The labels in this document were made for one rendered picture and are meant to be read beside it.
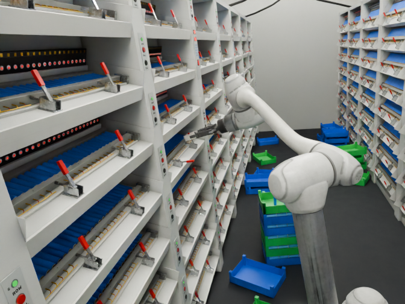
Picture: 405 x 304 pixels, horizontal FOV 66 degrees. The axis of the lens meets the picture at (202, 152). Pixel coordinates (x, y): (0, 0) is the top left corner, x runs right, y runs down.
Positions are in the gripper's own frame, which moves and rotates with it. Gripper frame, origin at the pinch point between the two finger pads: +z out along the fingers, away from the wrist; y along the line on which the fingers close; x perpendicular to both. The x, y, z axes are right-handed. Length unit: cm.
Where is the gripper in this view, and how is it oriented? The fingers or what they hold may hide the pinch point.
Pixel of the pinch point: (190, 136)
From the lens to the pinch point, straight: 166.1
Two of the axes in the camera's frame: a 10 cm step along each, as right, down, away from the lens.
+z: -9.1, 2.7, 3.3
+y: 2.4, -3.3, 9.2
